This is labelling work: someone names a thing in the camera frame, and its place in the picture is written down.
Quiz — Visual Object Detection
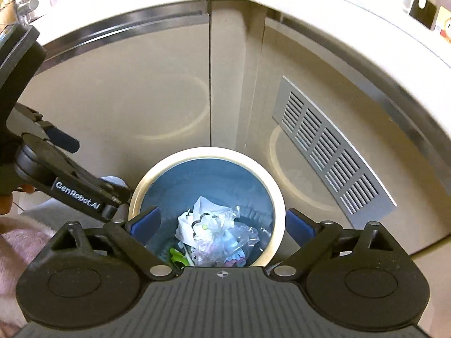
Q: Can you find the beige cabinet door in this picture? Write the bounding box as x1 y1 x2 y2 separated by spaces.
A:
20 1 210 186
242 18 450 254

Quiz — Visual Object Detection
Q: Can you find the left beige cabinet door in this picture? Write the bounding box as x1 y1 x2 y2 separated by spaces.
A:
20 1 210 186

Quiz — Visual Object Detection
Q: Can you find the clear plastic bag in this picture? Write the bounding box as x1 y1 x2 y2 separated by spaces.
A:
190 219 260 268

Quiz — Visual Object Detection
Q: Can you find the white crumpled trash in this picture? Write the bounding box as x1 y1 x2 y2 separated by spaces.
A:
175 196 241 249

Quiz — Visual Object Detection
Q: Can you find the blue round trash bin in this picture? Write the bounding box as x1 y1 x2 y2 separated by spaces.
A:
129 147 286 266

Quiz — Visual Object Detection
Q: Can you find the dark soy sauce dispenser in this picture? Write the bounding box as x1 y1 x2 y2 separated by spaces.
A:
409 0 438 30

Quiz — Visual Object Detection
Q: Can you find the silver cabinet vent grille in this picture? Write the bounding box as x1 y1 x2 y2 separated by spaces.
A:
272 76 397 228

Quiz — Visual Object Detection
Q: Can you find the cooking wine jug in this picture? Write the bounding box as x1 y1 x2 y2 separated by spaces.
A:
433 6 451 43

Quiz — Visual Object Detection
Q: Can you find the green wrapper in bin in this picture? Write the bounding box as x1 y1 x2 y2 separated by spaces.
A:
169 247 190 269

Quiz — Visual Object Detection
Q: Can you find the right beige cabinet door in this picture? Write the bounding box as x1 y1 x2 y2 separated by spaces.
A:
242 18 450 254

